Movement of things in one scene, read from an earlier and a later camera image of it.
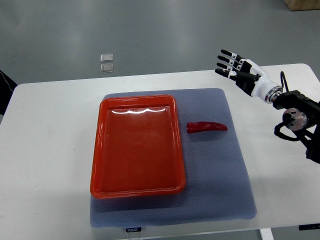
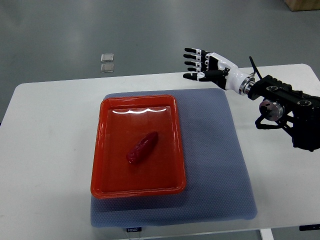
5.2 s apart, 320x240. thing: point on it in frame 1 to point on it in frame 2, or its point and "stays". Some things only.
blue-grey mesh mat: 217,184 stays
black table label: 133,229 stays
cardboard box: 298,5 stays
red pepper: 193,127 to 141,150
